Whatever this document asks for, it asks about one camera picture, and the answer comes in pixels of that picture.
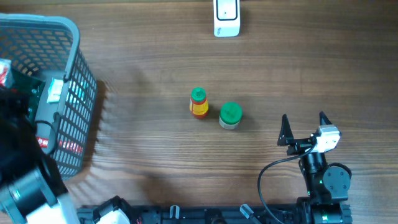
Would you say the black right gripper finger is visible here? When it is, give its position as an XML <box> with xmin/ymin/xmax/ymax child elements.
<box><xmin>319</xmin><ymin>111</ymin><xmax>332</xmax><ymax>126</ymax></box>
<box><xmin>277</xmin><ymin>114</ymin><xmax>294</xmax><ymax>146</ymax></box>

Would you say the clear jar green lid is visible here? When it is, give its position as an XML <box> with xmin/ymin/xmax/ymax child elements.
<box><xmin>219</xmin><ymin>102</ymin><xmax>243</xmax><ymax>130</ymax></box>

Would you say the yellow bottle green cap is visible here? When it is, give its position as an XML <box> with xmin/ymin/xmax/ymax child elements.
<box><xmin>189</xmin><ymin>87</ymin><xmax>209</xmax><ymax>119</ymax></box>

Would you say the green glove package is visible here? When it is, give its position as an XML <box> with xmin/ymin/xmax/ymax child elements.
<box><xmin>11</xmin><ymin>69</ymin><xmax>45</xmax><ymax>125</ymax></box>

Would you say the red small packet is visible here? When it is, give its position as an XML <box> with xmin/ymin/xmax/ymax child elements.
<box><xmin>0</xmin><ymin>58</ymin><xmax>14</xmax><ymax>88</ymax></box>

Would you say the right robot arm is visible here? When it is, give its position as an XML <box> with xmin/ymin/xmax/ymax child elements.
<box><xmin>277</xmin><ymin>112</ymin><xmax>353</xmax><ymax>224</ymax></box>

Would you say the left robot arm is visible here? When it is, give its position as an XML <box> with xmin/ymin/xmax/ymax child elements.
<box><xmin>1</xmin><ymin>88</ymin><xmax>79</xmax><ymax>223</ymax></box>

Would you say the white barcode scanner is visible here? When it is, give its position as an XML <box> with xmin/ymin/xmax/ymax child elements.
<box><xmin>213</xmin><ymin>0</ymin><xmax>241</xmax><ymax>37</ymax></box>

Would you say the grey plastic shopping basket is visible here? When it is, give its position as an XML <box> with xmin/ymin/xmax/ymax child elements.
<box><xmin>1</xmin><ymin>14</ymin><xmax>98</xmax><ymax>180</ymax></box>

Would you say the black right camera cable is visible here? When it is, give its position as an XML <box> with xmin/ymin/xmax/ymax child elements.
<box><xmin>257</xmin><ymin>143</ymin><xmax>318</xmax><ymax>224</ymax></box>

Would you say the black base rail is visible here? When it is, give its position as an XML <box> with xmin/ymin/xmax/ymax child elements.
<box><xmin>77</xmin><ymin>196</ymin><xmax>299</xmax><ymax>224</ymax></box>

